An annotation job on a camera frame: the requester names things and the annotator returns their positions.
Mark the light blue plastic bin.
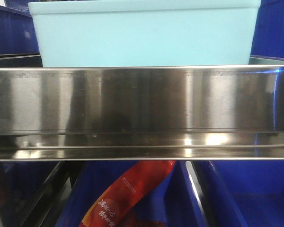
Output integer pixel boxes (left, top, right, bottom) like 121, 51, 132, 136
28, 0, 261, 67

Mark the red snack bag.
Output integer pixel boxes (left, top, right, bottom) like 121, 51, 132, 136
79, 160, 176, 227

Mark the blue crate with red bag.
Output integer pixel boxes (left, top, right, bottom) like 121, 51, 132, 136
56, 161, 205, 227

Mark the blue crate lower right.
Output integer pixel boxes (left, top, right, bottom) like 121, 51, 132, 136
195, 160, 284, 227

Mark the blue crate upper right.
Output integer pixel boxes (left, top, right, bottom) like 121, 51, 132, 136
251, 0, 284, 58

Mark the blue crate upper left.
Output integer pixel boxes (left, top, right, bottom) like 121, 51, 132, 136
0, 6, 39, 55

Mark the stainless steel shelf rail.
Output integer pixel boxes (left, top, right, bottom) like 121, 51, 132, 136
0, 65, 284, 161

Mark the steel divider rail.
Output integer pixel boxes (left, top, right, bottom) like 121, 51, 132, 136
185, 161, 209, 227

